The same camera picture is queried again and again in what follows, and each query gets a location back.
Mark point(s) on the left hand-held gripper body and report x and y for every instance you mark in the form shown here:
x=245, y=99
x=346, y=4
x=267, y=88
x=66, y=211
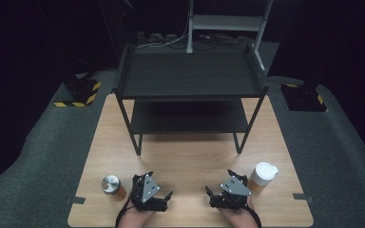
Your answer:
x=149, y=190

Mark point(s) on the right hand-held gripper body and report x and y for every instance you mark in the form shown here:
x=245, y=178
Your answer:
x=233, y=190

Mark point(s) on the amber jar with silver lid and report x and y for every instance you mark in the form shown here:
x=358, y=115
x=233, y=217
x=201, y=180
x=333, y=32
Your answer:
x=111, y=186

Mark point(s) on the black two-tier shelf rack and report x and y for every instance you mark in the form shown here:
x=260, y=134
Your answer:
x=190, y=76

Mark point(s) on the person's right hand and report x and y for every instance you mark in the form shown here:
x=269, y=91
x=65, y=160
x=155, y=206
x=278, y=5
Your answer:
x=239, y=217

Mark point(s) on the person's left hand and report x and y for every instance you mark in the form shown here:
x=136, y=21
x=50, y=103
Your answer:
x=138, y=218

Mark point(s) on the dark tape strip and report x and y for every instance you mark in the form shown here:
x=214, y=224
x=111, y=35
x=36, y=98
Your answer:
x=302, y=197
x=77, y=200

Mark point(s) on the black base with hazard tape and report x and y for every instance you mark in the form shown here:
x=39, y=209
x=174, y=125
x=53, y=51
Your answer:
x=79, y=91
x=304, y=98

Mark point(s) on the black power strip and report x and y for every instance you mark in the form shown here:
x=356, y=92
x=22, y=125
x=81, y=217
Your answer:
x=157, y=36

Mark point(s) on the grey metal stand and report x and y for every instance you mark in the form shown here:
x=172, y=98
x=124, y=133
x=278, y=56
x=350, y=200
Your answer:
x=226, y=22

